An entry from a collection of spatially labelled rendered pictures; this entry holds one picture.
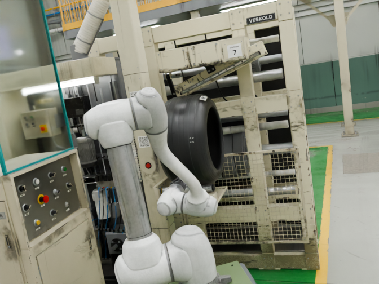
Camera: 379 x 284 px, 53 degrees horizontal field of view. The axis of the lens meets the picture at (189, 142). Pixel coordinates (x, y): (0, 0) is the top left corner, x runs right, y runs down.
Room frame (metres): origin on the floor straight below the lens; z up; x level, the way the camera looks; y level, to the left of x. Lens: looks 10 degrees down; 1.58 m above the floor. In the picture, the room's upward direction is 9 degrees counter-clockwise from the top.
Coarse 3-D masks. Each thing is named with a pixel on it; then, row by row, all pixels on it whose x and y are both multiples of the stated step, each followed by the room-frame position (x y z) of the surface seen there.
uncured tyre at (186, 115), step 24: (192, 96) 2.32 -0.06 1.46; (168, 120) 2.20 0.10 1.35; (192, 120) 2.15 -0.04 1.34; (216, 120) 2.53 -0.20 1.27; (168, 144) 2.15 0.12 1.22; (192, 144) 2.10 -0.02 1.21; (216, 144) 2.62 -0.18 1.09; (168, 168) 2.18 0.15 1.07; (192, 168) 2.13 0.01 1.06; (216, 168) 2.50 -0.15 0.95
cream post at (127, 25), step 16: (112, 0) 2.43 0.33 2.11; (128, 0) 2.40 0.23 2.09; (112, 16) 2.44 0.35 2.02; (128, 16) 2.41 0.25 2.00; (128, 32) 2.41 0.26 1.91; (128, 48) 2.42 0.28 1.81; (128, 64) 2.42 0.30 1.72; (144, 64) 2.47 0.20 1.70; (128, 80) 2.43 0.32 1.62; (144, 80) 2.43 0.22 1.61; (128, 96) 2.44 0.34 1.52; (144, 160) 2.43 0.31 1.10; (144, 176) 2.43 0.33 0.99; (160, 176) 2.41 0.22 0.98; (160, 224) 2.42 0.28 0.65; (160, 240) 2.42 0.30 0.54
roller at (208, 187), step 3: (201, 186) 2.24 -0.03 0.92; (204, 186) 2.23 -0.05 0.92; (207, 186) 2.23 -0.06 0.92; (210, 186) 2.22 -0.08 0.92; (213, 186) 2.22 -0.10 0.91; (162, 189) 2.32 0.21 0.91; (165, 189) 2.31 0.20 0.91; (186, 189) 2.26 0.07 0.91; (189, 189) 2.26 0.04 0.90; (204, 189) 2.23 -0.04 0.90; (207, 189) 2.22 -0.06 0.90; (210, 189) 2.21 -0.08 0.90; (213, 189) 2.21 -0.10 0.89; (162, 192) 2.31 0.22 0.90; (186, 192) 2.27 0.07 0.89
